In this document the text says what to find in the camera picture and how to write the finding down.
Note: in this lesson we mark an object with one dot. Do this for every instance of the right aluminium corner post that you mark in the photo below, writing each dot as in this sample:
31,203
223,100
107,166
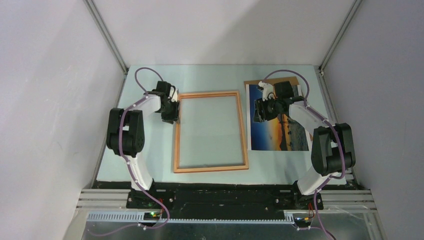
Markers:
340,33

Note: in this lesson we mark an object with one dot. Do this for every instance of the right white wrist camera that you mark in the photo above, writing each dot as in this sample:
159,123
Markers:
267,91

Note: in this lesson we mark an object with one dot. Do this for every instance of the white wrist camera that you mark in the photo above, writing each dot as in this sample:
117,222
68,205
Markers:
173,94
267,91

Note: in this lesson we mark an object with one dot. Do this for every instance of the grey cable duct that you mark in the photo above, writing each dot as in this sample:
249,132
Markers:
143,217

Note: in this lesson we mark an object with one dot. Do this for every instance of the brown backing board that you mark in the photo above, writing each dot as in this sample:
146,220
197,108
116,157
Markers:
281,79

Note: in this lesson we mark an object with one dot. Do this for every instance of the wooden picture frame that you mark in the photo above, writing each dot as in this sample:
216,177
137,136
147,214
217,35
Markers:
182,96

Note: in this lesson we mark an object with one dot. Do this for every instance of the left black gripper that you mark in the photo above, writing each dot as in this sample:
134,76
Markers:
174,115

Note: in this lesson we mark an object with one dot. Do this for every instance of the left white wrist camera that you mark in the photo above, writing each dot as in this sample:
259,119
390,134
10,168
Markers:
173,94

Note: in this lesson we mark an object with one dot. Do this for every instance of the left aluminium corner post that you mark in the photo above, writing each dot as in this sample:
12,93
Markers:
106,34

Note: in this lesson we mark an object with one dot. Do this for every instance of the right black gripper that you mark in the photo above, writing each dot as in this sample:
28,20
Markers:
260,116

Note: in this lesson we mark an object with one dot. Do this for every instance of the aluminium corner post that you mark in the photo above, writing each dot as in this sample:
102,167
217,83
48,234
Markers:
106,34
340,33

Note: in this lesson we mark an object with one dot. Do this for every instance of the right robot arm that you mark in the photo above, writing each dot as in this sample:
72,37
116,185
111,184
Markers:
332,147

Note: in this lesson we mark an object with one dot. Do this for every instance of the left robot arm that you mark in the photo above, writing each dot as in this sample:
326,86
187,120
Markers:
125,134

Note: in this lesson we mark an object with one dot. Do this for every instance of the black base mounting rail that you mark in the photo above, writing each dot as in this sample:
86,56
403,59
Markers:
208,201

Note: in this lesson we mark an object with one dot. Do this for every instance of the sunset photo print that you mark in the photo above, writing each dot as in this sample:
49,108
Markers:
279,134

